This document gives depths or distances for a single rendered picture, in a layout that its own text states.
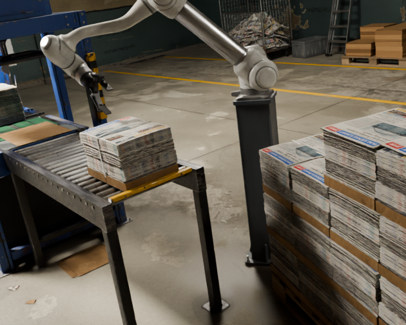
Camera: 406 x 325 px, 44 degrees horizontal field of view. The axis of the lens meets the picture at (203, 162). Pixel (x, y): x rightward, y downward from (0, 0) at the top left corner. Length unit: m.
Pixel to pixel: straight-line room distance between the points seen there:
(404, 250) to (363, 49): 7.11
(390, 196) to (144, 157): 1.07
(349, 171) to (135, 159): 0.91
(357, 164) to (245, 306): 1.23
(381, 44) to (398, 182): 6.93
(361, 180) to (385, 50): 6.74
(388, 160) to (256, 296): 1.40
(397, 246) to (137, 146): 1.13
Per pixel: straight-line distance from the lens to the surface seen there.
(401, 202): 1.64
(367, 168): 1.74
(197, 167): 2.37
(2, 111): 4.09
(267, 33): 9.90
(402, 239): 1.70
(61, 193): 2.54
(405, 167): 1.58
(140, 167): 2.21
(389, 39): 8.41
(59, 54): 2.51
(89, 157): 2.46
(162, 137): 2.25
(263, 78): 2.44
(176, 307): 2.81
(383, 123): 1.90
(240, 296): 2.81
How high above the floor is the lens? 1.62
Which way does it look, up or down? 20 degrees down
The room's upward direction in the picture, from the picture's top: 8 degrees counter-clockwise
